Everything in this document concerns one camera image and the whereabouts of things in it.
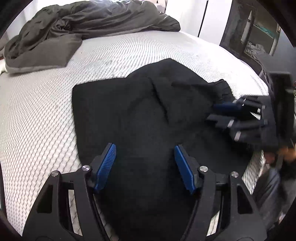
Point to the person's right hand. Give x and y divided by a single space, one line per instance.
286 154

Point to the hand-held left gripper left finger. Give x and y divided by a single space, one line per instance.
106 166

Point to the honeycomb patterned bed mattress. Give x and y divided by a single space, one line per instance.
41 111

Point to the white wardrobe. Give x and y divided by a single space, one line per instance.
192 18

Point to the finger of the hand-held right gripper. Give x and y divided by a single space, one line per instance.
224 107
247 129

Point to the person's grey trouser leg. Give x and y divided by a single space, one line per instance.
270 197

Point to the white plush toy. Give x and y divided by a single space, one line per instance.
2 67

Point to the dark shelf cabinet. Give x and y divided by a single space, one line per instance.
254 30

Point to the black pants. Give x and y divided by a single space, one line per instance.
138 115

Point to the dark grey blanket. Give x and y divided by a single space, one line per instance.
81 25

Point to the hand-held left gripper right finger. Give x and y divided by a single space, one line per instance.
183 169

